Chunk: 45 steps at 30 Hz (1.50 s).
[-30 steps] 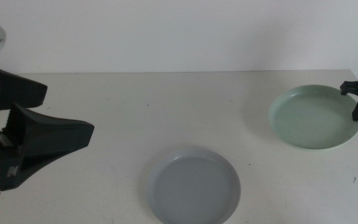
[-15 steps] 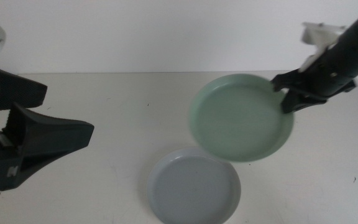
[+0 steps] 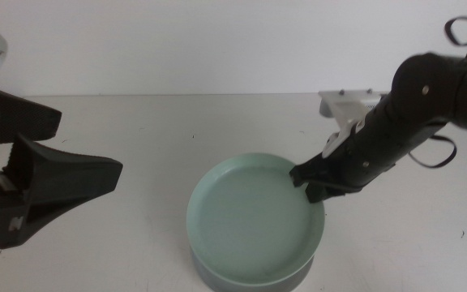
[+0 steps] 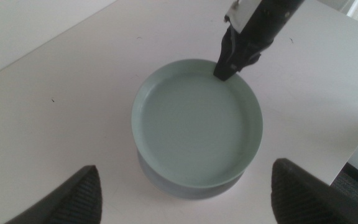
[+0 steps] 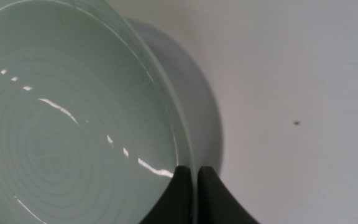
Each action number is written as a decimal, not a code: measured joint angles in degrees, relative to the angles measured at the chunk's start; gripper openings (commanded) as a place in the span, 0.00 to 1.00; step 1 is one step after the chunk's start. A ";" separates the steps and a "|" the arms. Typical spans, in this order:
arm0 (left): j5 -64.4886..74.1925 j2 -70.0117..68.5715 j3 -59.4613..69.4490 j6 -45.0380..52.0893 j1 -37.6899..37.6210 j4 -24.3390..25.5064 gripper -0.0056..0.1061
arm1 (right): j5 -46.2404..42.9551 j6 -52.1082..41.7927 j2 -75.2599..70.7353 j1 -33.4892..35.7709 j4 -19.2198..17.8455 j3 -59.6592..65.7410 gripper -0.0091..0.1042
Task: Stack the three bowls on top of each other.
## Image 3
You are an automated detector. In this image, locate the pale green shallow bowl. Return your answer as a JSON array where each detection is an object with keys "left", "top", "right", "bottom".
[{"left": 186, "top": 152, "right": 326, "bottom": 287}]

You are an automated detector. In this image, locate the grey shallow bowl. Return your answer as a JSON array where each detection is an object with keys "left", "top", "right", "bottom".
[{"left": 190, "top": 243, "right": 315, "bottom": 292}]

